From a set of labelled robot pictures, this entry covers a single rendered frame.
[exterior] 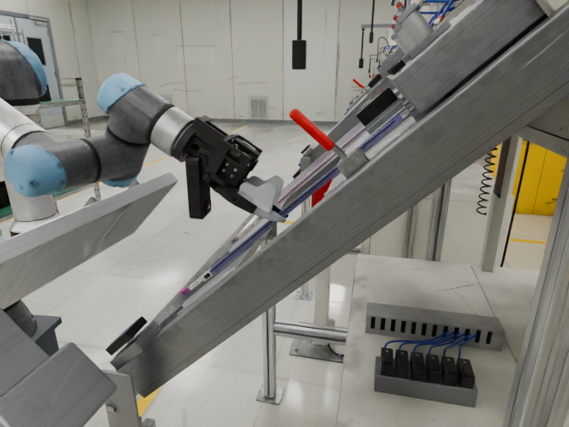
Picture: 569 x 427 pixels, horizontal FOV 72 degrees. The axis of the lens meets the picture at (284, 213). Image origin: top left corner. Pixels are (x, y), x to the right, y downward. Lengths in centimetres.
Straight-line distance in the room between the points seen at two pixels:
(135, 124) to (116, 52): 1049
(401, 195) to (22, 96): 83
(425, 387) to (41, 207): 89
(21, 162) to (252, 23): 914
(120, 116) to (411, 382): 64
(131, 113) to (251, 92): 901
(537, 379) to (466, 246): 159
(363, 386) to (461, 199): 135
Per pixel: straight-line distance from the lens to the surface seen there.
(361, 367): 79
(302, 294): 215
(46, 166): 67
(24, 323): 111
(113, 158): 72
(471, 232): 204
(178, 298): 79
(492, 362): 88
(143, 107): 69
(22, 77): 104
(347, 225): 43
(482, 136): 42
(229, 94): 985
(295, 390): 164
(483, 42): 45
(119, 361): 60
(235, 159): 65
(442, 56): 45
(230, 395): 163
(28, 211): 108
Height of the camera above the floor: 113
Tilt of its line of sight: 20 degrees down
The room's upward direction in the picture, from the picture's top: straight up
